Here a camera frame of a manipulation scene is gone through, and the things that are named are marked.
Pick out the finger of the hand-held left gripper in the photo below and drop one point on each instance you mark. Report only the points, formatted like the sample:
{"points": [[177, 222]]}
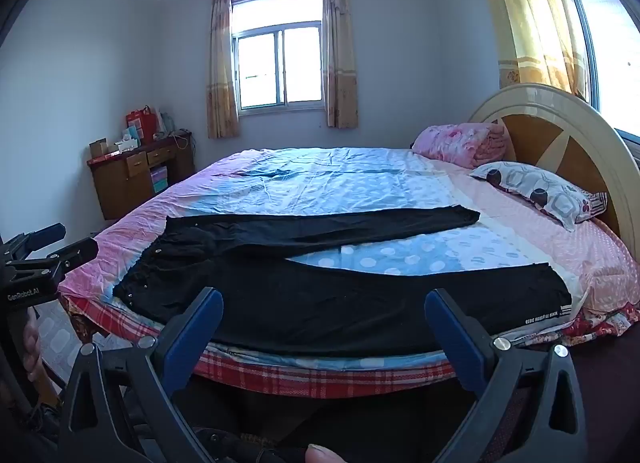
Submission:
{"points": [[42, 237], [70, 252]]}

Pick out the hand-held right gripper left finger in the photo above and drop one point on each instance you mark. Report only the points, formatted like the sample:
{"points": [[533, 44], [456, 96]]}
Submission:
{"points": [[212, 313]]}

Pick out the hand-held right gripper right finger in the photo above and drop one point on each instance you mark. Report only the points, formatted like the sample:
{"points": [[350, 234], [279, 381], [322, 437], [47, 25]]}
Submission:
{"points": [[450, 328]]}

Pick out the black pants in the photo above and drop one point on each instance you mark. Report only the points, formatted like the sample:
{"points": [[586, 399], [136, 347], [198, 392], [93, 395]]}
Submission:
{"points": [[310, 293]]}

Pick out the person's left hand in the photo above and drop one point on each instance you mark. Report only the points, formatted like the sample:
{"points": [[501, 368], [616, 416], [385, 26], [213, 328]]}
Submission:
{"points": [[34, 348]]}

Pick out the person's right hand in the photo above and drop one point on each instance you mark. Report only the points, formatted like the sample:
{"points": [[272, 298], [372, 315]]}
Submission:
{"points": [[324, 454]]}

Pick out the brown wooden desk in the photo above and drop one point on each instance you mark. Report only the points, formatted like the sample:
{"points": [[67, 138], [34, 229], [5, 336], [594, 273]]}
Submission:
{"points": [[125, 183]]}

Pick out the flat red box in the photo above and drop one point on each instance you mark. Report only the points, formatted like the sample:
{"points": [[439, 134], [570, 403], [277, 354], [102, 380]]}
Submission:
{"points": [[102, 159]]}

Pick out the brown cardboard box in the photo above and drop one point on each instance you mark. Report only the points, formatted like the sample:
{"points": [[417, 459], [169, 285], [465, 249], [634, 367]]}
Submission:
{"points": [[99, 148]]}

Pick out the teal box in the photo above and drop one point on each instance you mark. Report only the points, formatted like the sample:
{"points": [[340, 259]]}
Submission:
{"points": [[132, 133]]}

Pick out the red gift bag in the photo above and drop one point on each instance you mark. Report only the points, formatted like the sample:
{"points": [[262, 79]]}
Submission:
{"points": [[141, 124]]}

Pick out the white bag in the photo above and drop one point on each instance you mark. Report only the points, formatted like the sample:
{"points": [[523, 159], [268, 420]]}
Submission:
{"points": [[166, 123]]}

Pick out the patterned grey pillow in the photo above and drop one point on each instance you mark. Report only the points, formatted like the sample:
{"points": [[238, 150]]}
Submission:
{"points": [[545, 193]]}

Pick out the round bed with blue-pink sheet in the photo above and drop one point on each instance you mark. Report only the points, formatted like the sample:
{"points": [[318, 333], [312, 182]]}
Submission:
{"points": [[350, 183]]}

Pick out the pink floral folded blanket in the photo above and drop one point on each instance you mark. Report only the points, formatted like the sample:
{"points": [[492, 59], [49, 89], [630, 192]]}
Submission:
{"points": [[460, 143]]}

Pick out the round wooden headboard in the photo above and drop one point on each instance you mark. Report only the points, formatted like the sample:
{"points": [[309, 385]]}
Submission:
{"points": [[560, 143]]}

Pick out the beige patterned curtain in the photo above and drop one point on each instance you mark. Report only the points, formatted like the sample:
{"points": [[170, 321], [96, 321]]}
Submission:
{"points": [[340, 53], [221, 68]]}

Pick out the white framed window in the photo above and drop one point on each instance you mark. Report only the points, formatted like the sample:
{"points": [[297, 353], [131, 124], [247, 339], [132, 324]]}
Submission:
{"points": [[277, 58]]}

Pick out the yellow sheer curtain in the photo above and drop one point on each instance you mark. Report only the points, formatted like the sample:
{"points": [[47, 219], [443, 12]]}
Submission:
{"points": [[530, 18]]}

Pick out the large side window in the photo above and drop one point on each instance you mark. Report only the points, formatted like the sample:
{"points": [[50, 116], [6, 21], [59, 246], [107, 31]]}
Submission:
{"points": [[610, 43]]}

